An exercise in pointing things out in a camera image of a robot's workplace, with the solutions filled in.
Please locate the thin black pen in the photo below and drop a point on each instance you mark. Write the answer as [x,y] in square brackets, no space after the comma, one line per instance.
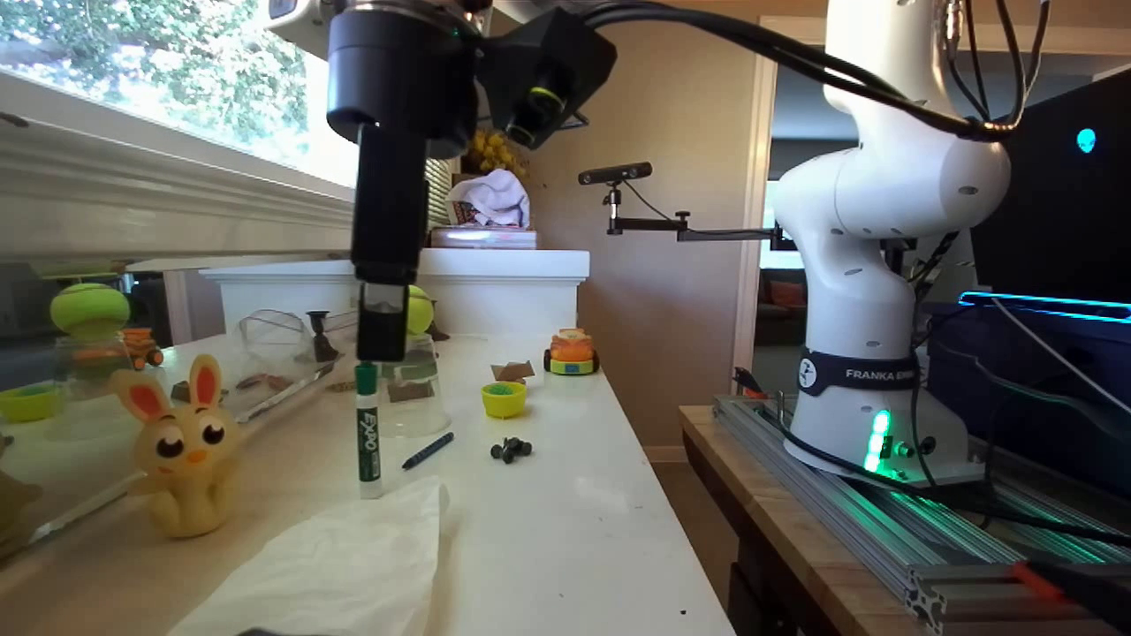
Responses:
[424,449]

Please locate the yellow-green tennis ball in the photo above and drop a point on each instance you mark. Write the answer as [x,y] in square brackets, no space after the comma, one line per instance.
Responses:
[421,313]

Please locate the yellow bunny plush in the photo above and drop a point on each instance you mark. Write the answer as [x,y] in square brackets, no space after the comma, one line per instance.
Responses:
[181,452]

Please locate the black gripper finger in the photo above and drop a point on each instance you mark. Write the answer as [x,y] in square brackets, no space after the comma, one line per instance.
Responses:
[382,322]

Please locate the yellow flower bunch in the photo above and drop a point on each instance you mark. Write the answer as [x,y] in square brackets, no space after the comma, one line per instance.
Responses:
[497,161]

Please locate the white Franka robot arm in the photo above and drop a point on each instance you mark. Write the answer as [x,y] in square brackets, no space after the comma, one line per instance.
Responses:
[897,199]

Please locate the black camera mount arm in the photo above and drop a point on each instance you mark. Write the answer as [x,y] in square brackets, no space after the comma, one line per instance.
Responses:
[694,232]

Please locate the small yellow-green cup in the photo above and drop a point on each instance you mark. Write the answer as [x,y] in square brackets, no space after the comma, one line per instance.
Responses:
[505,399]

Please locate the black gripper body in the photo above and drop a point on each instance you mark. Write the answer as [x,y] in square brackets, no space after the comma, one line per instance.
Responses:
[394,93]

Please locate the aluminium extrusion rails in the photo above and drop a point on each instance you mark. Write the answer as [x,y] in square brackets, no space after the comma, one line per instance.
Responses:
[850,515]

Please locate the green capped whiteboard marker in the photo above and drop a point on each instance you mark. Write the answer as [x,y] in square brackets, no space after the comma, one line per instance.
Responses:
[370,426]

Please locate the silver plate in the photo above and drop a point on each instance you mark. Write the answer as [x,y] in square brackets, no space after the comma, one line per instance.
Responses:
[481,236]

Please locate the leafy outdoor tree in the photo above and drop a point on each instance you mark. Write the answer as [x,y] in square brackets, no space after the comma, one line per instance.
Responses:
[142,57]

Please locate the wooden workbench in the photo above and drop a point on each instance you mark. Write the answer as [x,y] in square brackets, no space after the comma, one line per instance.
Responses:
[764,531]

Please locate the long counter mirror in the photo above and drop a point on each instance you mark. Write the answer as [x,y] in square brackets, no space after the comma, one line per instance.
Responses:
[71,472]

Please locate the white window blinds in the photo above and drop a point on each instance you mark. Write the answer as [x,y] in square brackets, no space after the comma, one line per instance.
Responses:
[440,188]

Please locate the clear glass jar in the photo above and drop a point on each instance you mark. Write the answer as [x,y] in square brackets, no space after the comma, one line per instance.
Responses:
[421,396]

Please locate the blue glowing bin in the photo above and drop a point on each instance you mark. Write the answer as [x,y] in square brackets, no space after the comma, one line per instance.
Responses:
[1038,374]

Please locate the black stereo camera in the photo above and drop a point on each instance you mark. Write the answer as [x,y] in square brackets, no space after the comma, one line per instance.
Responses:
[618,175]

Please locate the white paper towel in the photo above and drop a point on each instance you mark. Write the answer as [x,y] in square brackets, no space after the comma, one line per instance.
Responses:
[321,568]

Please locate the small black toy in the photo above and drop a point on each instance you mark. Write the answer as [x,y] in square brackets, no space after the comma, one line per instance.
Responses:
[512,449]

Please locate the black computer case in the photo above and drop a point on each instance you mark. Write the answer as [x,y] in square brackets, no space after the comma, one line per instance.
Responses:
[1063,199]

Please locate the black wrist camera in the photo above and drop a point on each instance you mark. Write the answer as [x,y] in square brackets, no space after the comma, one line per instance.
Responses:
[549,71]

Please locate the large white framed window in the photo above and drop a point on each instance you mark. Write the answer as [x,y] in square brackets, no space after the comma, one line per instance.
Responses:
[303,119]

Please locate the white ledge cabinet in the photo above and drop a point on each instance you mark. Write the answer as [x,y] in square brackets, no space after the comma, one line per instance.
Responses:
[497,295]

